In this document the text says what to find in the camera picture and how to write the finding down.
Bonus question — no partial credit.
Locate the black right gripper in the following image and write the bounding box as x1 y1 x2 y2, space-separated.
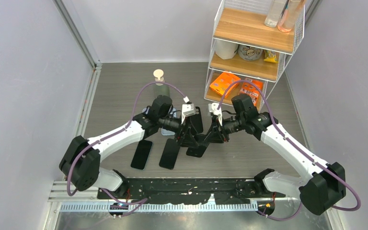
204 114 246 144

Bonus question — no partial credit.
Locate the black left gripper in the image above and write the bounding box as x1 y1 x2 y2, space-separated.
159 113 198 148

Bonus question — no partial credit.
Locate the bare black phone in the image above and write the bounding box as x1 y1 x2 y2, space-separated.
159 138 181 170
130 140 153 170
186 145 207 158

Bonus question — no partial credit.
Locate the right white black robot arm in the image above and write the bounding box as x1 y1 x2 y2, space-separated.
204 95 346 216

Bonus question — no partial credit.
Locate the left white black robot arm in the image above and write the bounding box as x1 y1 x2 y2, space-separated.
59 95 200 198

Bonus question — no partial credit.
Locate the orange yellow sponge box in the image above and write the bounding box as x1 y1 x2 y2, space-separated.
209 72 241 98

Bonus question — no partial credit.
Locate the orange razor box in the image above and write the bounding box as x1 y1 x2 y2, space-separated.
239 78 264 107

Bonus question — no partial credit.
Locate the green soap pump bottle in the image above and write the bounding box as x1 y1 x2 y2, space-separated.
153 69 170 98

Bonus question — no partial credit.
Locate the white cup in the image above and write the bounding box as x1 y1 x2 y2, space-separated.
215 40 239 60

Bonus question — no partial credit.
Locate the printed ceramic mug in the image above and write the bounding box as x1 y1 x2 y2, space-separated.
237 45 263 61

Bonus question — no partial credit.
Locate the yellow snack packet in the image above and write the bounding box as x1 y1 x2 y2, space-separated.
264 50 278 63

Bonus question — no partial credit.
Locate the clear glass bottle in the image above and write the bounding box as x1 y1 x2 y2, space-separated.
264 0 288 28

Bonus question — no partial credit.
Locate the pink tinted glass bottle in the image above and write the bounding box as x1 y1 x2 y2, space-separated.
277 0 306 33

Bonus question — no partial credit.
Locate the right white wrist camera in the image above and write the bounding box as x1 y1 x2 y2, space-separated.
208 103 223 126

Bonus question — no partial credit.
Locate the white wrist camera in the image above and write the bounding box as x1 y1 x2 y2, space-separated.
181 96 196 124
208 103 223 126

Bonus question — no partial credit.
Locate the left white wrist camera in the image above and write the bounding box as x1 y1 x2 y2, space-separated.
181 96 196 124

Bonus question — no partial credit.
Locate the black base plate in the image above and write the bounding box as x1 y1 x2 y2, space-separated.
109 178 284 205

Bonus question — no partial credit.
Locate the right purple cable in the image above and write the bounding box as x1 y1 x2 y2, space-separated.
216 79 362 212

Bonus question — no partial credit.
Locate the purple cable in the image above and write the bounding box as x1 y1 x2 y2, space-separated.
66 81 188 197
216 79 362 212

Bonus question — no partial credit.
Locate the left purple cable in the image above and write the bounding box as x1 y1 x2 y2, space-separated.
66 81 188 197

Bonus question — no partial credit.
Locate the white wire wooden shelf rack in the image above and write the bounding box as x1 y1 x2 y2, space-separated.
204 0 305 102

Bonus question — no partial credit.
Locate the aluminium frame rail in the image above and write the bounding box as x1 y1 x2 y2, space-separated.
53 0 103 69

